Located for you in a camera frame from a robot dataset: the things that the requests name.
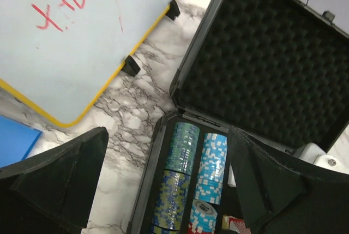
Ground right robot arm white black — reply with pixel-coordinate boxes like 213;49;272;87
293;142;348;174

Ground green chip stack row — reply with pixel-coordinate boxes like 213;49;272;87
149;122;200;233

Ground black poker set case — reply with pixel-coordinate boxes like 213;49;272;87
127;0;348;233

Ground light blue chip stack row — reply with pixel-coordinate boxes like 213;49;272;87
188;133;227;233

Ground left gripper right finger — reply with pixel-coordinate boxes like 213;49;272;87
227;127;348;233

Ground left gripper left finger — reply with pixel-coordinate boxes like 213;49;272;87
1;127;109;233

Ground blue flat sheet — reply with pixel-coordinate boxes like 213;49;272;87
0;116;42;167

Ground whiteboard with yellow frame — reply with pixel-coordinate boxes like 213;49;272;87
1;0;172;127

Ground red playing card deck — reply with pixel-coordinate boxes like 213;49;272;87
222;215;251;234

